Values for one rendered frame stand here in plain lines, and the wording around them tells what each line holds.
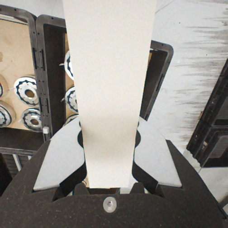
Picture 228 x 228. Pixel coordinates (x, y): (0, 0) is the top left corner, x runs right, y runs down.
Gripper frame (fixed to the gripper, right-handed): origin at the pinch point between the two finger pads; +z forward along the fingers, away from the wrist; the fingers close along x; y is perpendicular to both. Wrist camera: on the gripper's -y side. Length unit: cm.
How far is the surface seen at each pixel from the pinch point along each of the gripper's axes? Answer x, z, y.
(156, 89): 13.1, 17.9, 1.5
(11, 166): -51, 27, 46
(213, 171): 201, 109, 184
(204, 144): 87, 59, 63
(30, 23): -15.8, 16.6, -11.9
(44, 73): -15.5, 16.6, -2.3
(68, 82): -13.8, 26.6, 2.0
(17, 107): -34.2, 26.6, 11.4
